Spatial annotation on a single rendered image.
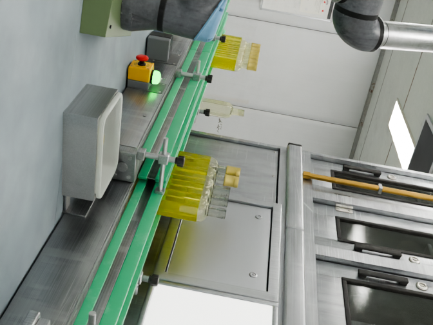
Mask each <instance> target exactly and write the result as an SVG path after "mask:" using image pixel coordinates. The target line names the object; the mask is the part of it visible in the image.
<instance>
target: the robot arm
mask: <svg viewBox="0 0 433 325"><path fill-rule="evenodd" d="M331 1H332V2H334V3H335V5H334V8H333V11H332V22H333V25H334V29H335V30H336V33H337V34H338V35H339V37H340V38H341V39H342V40H343V41H344V42H345V43H346V44H347V45H349V46H350V47H352V48H354V49H357V50H359V51H363V52H375V51H376V50H378V49H388V50H406V51H415V52H433V25H422V24H414V23H402V22H395V21H383V19H382V18H381V17H379V14H380V10H381V8H382V5H383V2H384V0H331ZM226 4H227V0H122V4H121V10H120V25H121V28H122V29H123V30H128V31H131V32H134V31H143V30H158V31H161V32H165V33H168V34H173V35H177V36H181V37H185V38H188V39H192V40H193V41H195V40H196V41H202V42H206V43H207V42H210V41H212V40H213V38H214V36H215V34H216V32H217V29H218V26H219V24H220V21H221V18H222V16H223V13H224V10H225V8H226Z"/></svg>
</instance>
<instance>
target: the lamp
mask: <svg viewBox="0 0 433 325"><path fill-rule="evenodd" d="M160 78H161V75H160V72H159V71H156V70H152V71H151V75H150V84H158V83H159V82H160Z"/></svg>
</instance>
